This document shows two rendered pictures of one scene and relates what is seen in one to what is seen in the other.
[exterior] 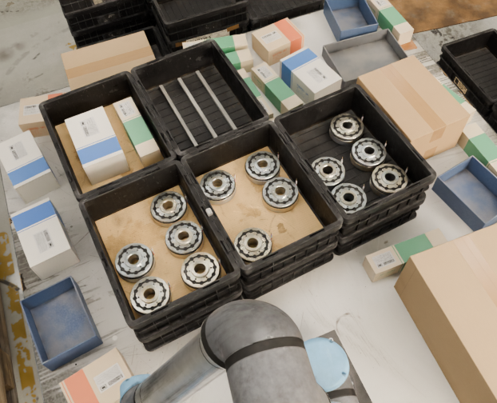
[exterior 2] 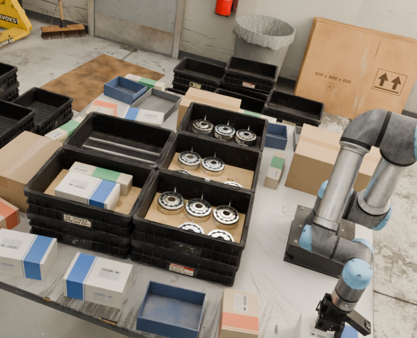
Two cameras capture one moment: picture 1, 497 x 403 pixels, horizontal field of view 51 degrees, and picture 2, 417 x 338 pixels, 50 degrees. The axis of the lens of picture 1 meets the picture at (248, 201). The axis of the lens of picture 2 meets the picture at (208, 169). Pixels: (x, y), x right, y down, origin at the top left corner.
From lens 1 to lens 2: 1.30 m
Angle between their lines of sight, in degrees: 44
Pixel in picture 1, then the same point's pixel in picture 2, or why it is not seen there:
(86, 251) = not seen: hidden behind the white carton
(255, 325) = (379, 110)
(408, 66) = (194, 92)
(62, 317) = (163, 314)
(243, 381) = (397, 125)
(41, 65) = not seen: outside the picture
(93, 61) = (11, 159)
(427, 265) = (304, 152)
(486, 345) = not seen: hidden behind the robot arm
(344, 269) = (259, 192)
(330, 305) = (273, 208)
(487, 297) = (332, 150)
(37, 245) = (108, 279)
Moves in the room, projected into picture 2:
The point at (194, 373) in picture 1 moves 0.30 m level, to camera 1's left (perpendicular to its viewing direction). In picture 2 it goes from (355, 168) to (314, 217)
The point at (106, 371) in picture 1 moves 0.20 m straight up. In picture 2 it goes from (235, 301) to (247, 261)
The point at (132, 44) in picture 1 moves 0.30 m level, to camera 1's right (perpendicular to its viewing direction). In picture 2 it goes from (27, 140) to (82, 116)
